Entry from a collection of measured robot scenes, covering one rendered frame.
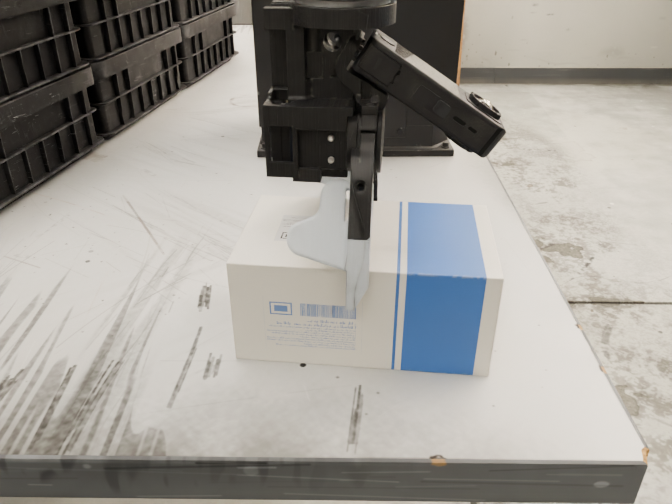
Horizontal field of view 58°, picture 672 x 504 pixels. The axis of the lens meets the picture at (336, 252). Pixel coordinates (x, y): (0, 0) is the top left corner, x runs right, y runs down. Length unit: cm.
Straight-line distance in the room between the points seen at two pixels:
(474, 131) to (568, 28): 379
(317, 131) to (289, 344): 17
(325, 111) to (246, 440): 23
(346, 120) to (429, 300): 14
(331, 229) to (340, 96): 9
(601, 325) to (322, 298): 145
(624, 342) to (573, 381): 130
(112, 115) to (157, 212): 29
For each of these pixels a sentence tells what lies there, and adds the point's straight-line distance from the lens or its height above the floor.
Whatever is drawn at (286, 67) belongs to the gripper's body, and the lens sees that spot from 45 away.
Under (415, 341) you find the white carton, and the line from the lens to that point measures 47.
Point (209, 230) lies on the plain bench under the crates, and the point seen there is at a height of 70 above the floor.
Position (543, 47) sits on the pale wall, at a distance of 420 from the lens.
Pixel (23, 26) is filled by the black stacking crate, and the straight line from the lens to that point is 86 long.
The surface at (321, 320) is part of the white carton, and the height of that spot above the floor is 74.
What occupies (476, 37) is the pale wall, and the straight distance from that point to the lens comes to 408.
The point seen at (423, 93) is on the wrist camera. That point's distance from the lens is 42.
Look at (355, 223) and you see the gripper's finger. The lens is 42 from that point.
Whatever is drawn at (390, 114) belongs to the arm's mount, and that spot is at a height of 76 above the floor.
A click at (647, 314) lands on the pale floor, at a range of 195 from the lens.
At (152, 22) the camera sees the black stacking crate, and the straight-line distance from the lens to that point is 112.
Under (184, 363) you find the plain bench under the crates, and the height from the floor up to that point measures 70.
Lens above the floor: 102
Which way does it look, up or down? 30 degrees down
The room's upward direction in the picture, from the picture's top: straight up
